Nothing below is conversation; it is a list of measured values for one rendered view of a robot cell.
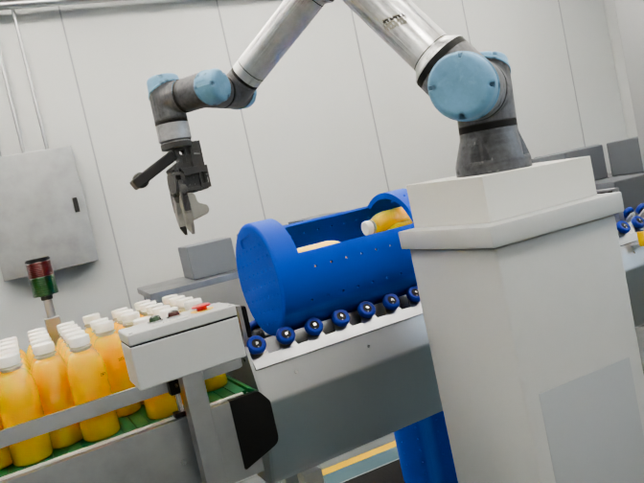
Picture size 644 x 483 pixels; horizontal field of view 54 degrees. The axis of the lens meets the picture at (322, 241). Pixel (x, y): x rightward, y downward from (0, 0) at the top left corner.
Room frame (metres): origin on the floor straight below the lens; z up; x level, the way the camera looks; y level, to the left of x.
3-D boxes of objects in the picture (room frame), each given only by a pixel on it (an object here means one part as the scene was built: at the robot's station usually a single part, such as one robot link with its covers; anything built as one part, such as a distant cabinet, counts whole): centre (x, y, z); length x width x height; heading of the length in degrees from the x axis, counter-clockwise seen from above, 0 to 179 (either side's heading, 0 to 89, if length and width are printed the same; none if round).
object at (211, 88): (1.44, 0.18, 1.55); 0.11 x 0.11 x 0.08; 64
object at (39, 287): (1.66, 0.74, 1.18); 0.06 x 0.06 x 0.05
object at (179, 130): (1.47, 0.28, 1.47); 0.08 x 0.08 x 0.05
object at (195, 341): (1.16, 0.29, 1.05); 0.20 x 0.10 x 0.10; 116
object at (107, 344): (1.32, 0.49, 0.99); 0.07 x 0.07 x 0.19
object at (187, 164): (1.47, 0.27, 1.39); 0.09 x 0.08 x 0.12; 117
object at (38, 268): (1.66, 0.74, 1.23); 0.06 x 0.06 x 0.04
